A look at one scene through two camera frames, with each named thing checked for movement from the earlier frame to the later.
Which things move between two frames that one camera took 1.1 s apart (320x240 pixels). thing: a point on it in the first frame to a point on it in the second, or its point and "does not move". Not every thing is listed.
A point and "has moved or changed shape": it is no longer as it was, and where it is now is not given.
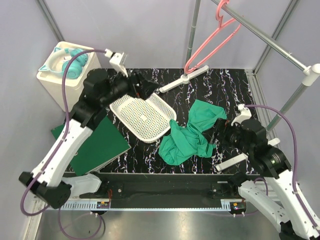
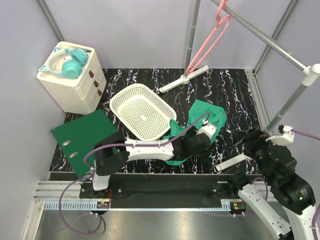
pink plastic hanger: (218, 17) has moved or changed shape
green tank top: (183, 143) does not move
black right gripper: (223, 126) to (257, 137)
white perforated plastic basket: (147, 119) does not move
